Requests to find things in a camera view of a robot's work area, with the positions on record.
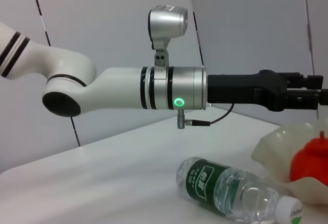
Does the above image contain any clear green-label water bottle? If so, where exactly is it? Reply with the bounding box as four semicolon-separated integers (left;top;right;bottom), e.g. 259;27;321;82
175;156;304;224

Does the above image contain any left gripper cable with plugs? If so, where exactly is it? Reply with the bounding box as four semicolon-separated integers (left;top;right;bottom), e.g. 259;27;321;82
176;103;235;130

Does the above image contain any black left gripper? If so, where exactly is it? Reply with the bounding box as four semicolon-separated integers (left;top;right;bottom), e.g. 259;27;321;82
206;69;328;112

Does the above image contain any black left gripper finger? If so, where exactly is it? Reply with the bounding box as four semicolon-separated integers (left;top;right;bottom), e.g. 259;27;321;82
286;74;324;91

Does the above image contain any pale green wavy glass plate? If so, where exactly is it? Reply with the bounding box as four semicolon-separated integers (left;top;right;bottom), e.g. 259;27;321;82
251;116;328;206

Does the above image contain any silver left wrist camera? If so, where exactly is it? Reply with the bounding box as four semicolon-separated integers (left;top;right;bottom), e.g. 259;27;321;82
147;5;189;80

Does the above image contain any red-orange toy orange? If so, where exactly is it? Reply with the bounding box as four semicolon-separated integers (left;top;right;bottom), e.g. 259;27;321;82
289;129;328;184

